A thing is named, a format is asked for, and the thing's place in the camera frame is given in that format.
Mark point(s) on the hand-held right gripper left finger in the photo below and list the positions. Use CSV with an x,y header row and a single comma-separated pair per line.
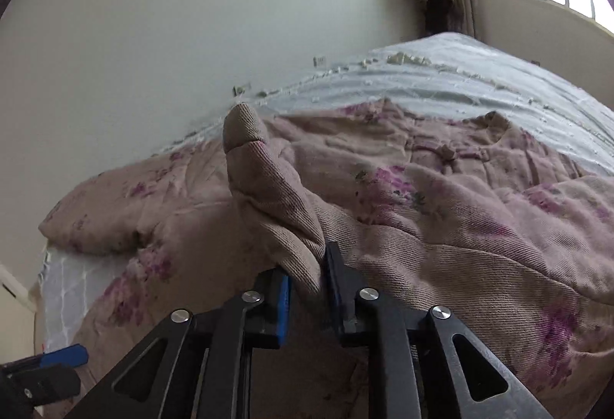
x,y
284,304

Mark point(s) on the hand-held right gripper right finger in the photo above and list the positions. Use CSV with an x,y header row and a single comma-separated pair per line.
x,y
336,294

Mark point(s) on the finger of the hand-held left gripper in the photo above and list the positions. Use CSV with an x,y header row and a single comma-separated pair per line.
x,y
65,356

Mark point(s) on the floral padded jacket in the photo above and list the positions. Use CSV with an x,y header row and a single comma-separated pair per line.
x,y
383,208

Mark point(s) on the bed with pale quilt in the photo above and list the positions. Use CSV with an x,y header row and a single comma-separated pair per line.
x,y
431,68

